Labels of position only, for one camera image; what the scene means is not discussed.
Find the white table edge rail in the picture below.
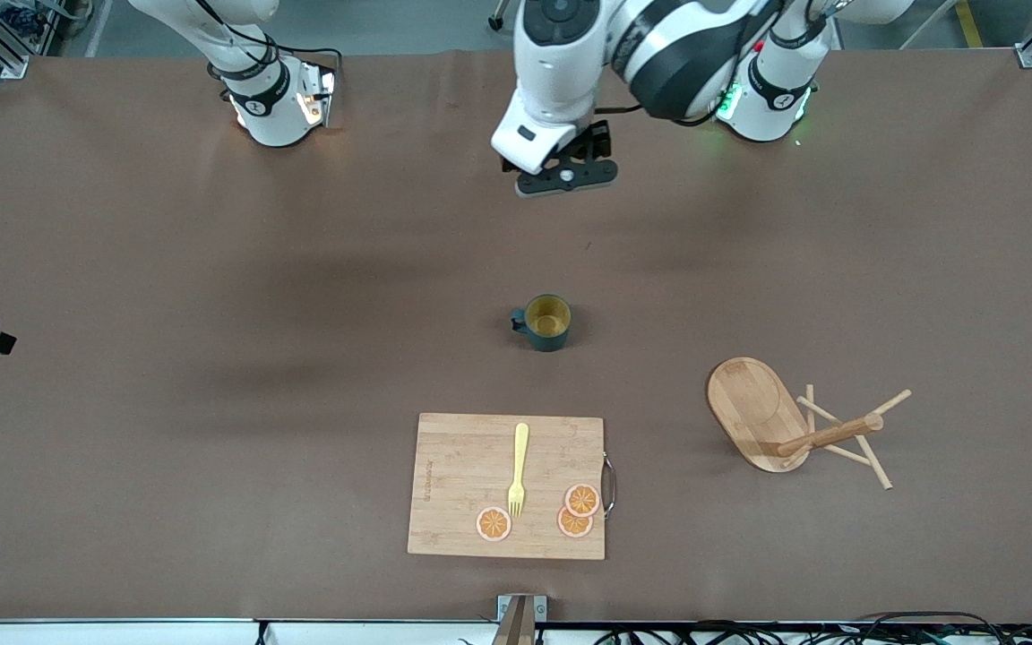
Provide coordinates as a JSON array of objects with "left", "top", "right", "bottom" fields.
[{"left": 0, "top": 618, "right": 1032, "bottom": 645}]

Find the metal table edge bracket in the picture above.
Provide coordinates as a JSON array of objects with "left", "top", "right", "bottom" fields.
[{"left": 491, "top": 594, "right": 548, "bottom": 645}]

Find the black cable bundle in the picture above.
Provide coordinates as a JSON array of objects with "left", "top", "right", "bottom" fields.
[{"left": 592, "top": 612, "right": 1032, "bottom": 645}]

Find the wooden mug rack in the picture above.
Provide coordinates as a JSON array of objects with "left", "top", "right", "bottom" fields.
[{"left": 706, "top": 357, "right": 914, "bottom": 491}]

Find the teal mug yellow inside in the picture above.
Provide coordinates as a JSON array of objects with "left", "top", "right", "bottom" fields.
[{"left": 510, "top": 294, "right": 572, "bottom": 353}]

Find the yellow plastic fork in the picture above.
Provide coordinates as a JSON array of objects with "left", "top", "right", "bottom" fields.
[{"left": 507, "top": 422, "right": 531, "bottom": 519}]

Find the bamboo cutting board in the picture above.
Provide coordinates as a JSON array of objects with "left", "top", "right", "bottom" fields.
[{"left": 407, "top": 412, "right": 606, "bottom": 562}]

